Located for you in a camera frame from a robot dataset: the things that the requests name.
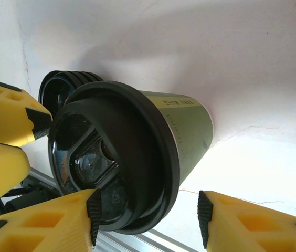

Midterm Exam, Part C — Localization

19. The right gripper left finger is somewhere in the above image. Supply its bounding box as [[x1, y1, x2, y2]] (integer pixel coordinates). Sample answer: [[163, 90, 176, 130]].
[[0, 187, 103, 252]]

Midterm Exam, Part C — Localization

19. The wide aluminium base rail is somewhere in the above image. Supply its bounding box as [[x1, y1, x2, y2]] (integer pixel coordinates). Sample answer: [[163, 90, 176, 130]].
[[28, 167, 191, 252]]

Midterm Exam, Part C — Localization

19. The black round lid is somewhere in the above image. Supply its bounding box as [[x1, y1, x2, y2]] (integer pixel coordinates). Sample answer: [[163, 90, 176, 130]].
[[38, 69, 104, 116]]

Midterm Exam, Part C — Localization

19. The dark green paper cup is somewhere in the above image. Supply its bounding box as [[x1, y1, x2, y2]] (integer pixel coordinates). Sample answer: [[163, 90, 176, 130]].
[[137, 89, 215, 190]]

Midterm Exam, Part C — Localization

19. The black plastic cup lid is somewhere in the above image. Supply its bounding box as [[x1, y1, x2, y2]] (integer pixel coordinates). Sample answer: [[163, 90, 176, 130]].
[[47, 80, 181, 235]]

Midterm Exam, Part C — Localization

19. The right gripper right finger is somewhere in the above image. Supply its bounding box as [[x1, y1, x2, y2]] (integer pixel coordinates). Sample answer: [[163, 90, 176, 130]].
[[197, 189, 296, 252]]

